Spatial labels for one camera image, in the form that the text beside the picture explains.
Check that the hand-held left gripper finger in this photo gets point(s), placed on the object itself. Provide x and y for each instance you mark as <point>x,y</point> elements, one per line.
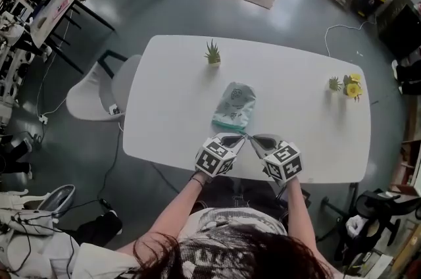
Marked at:
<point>238,147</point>
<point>232,135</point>

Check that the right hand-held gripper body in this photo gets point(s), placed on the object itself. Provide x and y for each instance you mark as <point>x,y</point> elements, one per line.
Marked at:
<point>283,162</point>

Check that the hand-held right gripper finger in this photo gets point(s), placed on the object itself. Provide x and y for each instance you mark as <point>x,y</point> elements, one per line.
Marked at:
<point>279,141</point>
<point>260,152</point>

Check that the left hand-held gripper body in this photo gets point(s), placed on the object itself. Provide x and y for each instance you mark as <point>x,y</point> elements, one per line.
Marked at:
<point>213,161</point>

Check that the pale green zip pouch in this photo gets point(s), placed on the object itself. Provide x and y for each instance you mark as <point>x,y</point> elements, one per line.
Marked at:
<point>235,105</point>

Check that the person's left forearm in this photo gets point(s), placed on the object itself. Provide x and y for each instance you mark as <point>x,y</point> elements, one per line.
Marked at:
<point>171,215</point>

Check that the person's right forearm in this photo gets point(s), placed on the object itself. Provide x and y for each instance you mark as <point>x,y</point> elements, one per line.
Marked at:
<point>304,221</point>

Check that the black wrist band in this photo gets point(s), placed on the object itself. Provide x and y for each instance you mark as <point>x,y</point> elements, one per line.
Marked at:
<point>198,180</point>

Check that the person's black trousers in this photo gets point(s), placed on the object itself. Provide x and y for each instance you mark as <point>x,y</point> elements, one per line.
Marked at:
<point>253,192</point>

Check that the person's patterned white shirt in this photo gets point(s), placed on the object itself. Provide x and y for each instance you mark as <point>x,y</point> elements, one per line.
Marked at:
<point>230,221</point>

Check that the small dark succulent pot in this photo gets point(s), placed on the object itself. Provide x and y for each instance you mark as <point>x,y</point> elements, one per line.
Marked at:
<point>335,84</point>

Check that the spiky green succulent pot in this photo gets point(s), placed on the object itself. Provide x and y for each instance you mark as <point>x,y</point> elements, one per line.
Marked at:
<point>213,55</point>

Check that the yellow flower pot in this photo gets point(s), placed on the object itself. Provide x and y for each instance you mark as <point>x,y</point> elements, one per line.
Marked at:
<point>352,88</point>

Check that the black office chair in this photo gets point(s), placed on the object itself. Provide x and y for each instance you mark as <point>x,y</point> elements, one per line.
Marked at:
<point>375,218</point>

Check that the white power strip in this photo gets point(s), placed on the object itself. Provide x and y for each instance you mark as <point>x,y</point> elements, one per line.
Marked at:
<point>115,110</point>
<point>43,118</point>

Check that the wooden shelf unit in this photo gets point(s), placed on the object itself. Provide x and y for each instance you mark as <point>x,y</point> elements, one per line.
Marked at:
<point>409,156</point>

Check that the white shell chair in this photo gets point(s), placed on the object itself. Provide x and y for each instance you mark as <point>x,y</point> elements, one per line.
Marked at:
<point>89,96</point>

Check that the grey plastic basin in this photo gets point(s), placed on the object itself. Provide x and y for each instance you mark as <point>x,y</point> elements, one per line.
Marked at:
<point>59,202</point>

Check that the black cabinet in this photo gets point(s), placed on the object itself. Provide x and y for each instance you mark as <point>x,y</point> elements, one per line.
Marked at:
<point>399,27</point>

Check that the white carved-leg table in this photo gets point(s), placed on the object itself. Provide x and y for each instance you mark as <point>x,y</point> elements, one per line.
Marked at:
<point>16,198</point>

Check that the white desk black legs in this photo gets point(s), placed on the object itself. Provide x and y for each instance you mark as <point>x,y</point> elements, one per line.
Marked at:
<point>49,21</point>

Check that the white storage shelf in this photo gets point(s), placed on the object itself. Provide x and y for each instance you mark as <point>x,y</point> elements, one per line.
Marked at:
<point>11,67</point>

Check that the black metal frame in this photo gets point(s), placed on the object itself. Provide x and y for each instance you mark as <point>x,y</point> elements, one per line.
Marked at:
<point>107,55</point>

